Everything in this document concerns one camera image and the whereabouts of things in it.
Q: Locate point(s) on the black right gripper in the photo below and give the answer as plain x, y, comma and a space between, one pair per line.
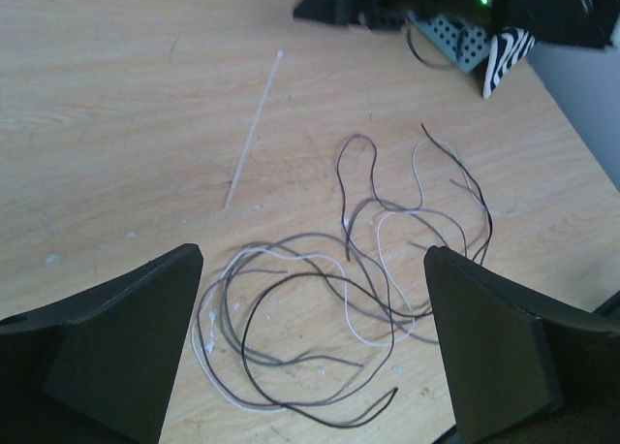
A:
375, 15

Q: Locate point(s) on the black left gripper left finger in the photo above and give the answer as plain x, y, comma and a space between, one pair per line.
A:
99, 366

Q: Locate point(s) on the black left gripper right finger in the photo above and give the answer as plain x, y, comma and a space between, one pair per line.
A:
521, 366

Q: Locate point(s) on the white zip tie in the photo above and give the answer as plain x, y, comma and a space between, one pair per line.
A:
252, 129

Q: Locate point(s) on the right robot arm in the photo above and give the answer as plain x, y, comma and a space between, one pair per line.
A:
572, 23

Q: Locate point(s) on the light blue perforated basket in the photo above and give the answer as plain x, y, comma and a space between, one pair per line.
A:
464, 45

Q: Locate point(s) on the black white striped cloth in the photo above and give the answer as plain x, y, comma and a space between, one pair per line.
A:
507, 48

